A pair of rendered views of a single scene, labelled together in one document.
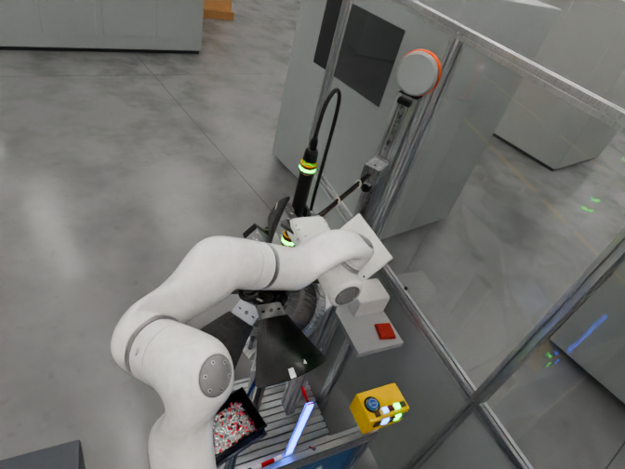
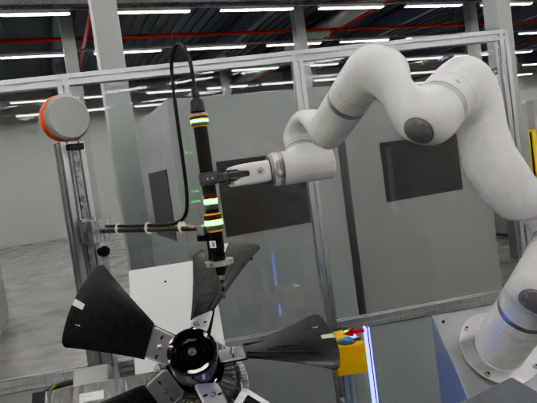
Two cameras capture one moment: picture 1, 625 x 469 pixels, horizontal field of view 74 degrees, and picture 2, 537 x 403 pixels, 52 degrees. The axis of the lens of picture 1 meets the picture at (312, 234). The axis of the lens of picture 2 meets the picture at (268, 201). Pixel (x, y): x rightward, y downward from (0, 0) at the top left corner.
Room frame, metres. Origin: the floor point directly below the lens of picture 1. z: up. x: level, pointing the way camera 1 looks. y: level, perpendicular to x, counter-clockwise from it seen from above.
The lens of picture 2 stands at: (0.24, 1.21, 1.62)
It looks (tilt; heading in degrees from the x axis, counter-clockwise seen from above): 3 degrees down; 295
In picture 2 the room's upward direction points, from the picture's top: 8 degrees counter-clockwise
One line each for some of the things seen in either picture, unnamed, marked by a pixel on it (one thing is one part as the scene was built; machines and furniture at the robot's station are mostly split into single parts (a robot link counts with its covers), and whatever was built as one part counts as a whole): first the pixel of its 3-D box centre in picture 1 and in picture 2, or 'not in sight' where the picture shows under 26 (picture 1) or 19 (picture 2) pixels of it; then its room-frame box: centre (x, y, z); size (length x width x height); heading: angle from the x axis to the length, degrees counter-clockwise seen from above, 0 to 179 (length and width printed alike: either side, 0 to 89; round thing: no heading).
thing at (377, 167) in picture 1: (374, 170); (95, 231); (1.51, -0.17, 1.50); 0.10 x 0.07 x 0.08; 159
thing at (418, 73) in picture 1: (418, 73); (65, 118); (1.60, -0.20, 1.88); 0.17 x 0.15 x 0.16; 34
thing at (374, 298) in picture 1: (364, 294); not in sight; (1.41, -0.32, 0.92); 0.17 x 0.16 x 0.11; 124
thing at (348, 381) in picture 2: not in sight; (348, 385); (0.79, -0.38, 0.92); 0.03 x 0.03 x 0.12; 34
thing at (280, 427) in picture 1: (263, 417); not in sight; (1.15, -0.03, 0.04); 0.62 x 0.46 x 0.08; 124
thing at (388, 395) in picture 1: (378, 408); (344, 353); (0.79, -0.38, 1.02); 0.16 x 0.10 x 0.11; 124
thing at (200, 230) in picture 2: not in sight; (214, 245); (0.94, 0.06, 1.46); 0.09 x 0.07 x 0.10; 159
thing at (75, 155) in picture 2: (378, 169); (89, 236); (1.56, -0.19, 1.48); 0.05 x 0.03 x 0.62; 69
